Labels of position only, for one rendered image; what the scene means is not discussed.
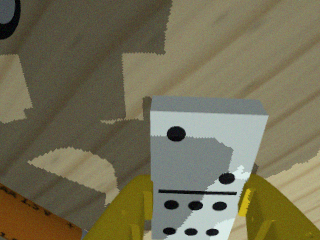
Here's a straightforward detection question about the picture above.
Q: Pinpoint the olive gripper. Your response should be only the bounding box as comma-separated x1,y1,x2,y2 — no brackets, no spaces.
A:
82,173,320,240

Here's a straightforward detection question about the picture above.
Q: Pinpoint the white domino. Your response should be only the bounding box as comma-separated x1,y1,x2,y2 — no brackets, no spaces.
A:
150,95,269,240

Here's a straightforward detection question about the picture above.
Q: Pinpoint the orange aa battery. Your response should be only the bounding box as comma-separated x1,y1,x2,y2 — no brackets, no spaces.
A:
0,183,88,240

